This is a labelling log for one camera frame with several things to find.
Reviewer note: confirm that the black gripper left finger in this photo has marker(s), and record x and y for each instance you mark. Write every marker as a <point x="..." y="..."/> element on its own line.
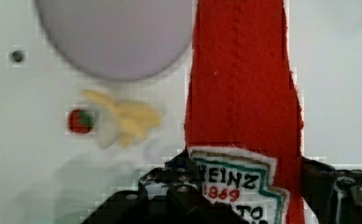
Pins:
<point x="171" y="194"/>

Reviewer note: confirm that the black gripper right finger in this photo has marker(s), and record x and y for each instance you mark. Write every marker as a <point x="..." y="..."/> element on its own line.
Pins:
<point x="334" y="195"/>

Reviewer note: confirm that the red plush ketchup bottle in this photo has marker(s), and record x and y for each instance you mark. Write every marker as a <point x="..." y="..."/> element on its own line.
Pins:
<point x="243" y="122"/>

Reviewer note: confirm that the peeled banana toy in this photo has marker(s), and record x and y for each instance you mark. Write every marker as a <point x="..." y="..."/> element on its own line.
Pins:
<point x="122" y="121"/>

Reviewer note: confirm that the small red tomato toy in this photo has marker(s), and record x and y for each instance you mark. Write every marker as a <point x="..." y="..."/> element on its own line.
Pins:
<point x="80" y="121"/>

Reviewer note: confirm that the lilac round plate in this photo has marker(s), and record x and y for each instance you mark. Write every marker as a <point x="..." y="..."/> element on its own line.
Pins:
<point x="120" y="40"/>

